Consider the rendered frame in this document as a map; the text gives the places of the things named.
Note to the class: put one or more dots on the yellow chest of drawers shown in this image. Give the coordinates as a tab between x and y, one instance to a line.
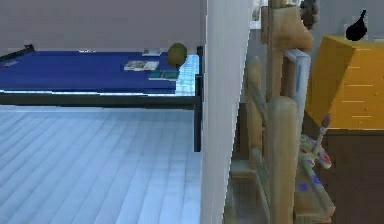
353	83

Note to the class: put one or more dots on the green book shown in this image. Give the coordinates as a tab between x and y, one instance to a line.
164	75

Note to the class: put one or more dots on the olive green ball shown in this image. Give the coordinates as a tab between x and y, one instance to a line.
176	54

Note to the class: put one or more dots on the pale small book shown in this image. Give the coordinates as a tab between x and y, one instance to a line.
152	52

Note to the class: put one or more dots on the white framed picture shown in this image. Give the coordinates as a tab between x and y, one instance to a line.
300	76

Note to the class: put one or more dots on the colourful patterned cloth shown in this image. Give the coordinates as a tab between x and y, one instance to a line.
313	156

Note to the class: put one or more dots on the black round vase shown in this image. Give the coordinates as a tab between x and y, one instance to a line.
356	29

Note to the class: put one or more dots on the blue bed with black frame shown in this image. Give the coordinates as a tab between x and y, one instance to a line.
80	71

